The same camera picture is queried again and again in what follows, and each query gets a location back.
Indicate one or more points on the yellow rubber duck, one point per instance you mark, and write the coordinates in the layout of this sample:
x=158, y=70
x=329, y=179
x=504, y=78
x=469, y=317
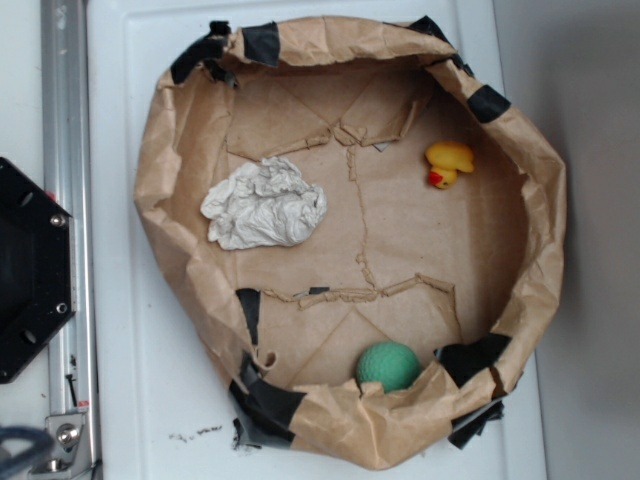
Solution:
x=446, y=160

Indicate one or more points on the white paper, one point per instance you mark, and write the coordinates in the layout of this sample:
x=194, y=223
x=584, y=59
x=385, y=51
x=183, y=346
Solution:
x=263, y=204

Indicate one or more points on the metal corner bracket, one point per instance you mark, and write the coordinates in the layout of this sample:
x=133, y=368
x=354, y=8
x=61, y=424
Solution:
x=70, y=457

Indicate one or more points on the aluminium extrusion rail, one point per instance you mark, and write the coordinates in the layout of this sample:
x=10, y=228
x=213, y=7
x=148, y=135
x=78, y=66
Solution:
x=66, y=134

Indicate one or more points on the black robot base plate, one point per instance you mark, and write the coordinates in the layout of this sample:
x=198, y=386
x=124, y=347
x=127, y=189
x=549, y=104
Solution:
x=36, y=273

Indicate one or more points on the green dimpled ball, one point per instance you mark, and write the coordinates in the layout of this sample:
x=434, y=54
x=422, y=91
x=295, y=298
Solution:
x=394, y=365

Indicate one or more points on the brown paper bag bin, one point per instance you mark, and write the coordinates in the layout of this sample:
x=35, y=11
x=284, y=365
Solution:
x=467, y=277

